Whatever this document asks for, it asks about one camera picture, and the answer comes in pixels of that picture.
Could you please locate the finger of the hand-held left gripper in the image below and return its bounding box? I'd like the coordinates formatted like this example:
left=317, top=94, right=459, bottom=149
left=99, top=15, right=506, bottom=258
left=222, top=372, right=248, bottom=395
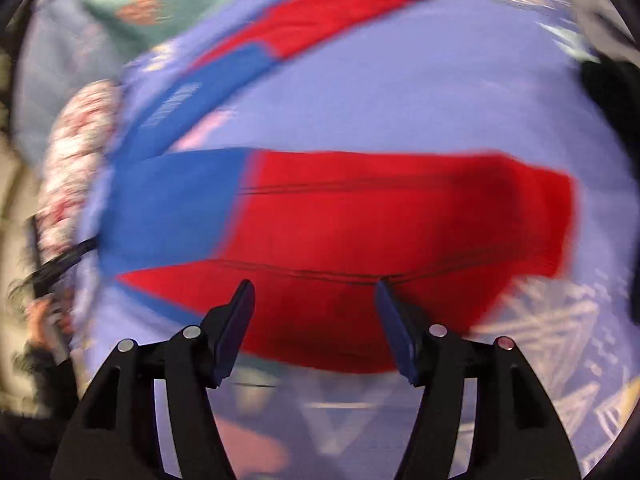
left=42, top=236, right=99, bottom=286

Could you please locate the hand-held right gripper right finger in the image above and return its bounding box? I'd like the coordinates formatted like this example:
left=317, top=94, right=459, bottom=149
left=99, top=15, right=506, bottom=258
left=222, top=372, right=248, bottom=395
left=374, top=279, right=585, bottom=480

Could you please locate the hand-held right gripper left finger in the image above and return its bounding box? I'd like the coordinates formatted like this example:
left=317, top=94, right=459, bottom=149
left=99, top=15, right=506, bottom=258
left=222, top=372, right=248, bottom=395
left=50, top=279, right=257, bottom=480

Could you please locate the red and blue sweater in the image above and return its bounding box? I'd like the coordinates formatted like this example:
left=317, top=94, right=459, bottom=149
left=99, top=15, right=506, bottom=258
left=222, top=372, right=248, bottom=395
left=97, top=0, right=581, bottom=376

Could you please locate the person's left hand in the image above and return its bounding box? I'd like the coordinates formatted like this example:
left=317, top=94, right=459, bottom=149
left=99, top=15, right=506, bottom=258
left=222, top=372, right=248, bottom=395
left=26, top=297, right=76, bottom=358

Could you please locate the floral pillow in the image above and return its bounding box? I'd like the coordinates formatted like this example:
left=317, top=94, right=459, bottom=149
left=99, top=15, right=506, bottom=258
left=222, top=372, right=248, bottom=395
left=37, top=79, right=126, bottom=261

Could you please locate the grey-purple striped cloth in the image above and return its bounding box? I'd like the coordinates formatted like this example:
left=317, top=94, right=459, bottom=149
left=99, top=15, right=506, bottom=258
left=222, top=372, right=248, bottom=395
left=14, top=0, right=131, bottom=171

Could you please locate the purple patterned blanket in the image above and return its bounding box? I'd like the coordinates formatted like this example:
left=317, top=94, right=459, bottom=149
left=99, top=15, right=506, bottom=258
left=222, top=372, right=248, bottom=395
left=70, top=0, right=638, bottom=480

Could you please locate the dark cloth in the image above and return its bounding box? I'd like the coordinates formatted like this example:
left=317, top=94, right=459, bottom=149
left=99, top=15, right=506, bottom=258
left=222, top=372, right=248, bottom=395
left=575, top=0, right=640, bottom=128

